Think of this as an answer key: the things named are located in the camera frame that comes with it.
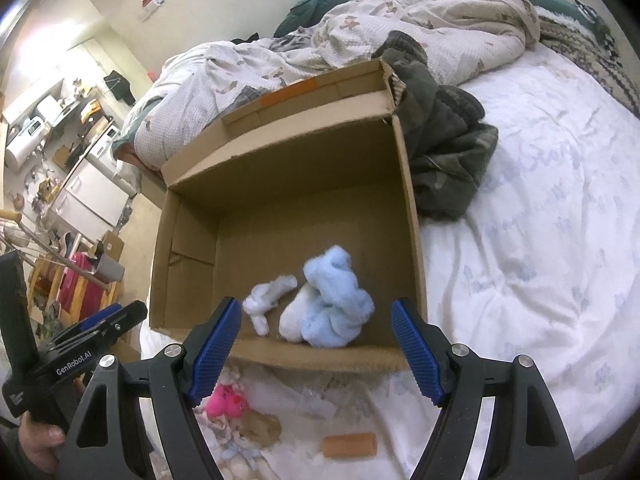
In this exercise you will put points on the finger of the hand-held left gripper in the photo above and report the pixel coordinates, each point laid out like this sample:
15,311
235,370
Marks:
131,315
105,312

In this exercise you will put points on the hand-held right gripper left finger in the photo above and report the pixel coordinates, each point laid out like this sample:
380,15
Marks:
215,345

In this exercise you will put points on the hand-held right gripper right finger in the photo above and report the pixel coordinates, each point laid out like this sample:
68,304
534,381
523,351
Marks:
415,345

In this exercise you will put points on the small white fluffy cloth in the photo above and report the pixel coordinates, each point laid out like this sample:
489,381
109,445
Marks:
265,297

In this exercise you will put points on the light blue fluffy sock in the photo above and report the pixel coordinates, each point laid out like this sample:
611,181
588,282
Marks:
332,300

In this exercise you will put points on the brown cardboard box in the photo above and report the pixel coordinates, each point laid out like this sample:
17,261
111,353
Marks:
300,200

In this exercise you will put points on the person's left hand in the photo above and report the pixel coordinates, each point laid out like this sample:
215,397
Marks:
42,442

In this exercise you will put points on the pink bag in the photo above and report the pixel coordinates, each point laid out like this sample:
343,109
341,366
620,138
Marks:
80,285

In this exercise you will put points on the pink sock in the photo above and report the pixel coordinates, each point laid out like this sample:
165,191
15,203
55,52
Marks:
227,400

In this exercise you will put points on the small cardboard box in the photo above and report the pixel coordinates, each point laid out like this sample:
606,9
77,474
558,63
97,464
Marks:
110,245

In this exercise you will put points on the brown sock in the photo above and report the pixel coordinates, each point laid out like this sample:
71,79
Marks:
260,430

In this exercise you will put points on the white refrigerator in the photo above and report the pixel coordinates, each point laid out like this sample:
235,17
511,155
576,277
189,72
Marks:
92,195

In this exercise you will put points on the tan cylinder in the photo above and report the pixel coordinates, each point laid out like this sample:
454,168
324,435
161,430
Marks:
350,445

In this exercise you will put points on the white floral bedspread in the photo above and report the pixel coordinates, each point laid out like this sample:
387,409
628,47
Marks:
540,240

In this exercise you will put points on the white microwave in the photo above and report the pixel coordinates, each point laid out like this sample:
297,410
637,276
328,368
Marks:
105,142

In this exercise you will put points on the dark camouflage fleece garment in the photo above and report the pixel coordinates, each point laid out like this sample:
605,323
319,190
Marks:
445,150

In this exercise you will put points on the black hanging garment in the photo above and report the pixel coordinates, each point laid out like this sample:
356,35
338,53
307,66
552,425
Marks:
120,87

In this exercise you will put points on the white printed duvet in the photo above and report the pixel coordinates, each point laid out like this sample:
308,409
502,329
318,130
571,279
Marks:
350,30

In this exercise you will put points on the patterned knit blanket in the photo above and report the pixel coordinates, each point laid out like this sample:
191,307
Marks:
590,55

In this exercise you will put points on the dark green cloth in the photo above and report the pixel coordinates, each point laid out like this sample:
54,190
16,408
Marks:
305,10

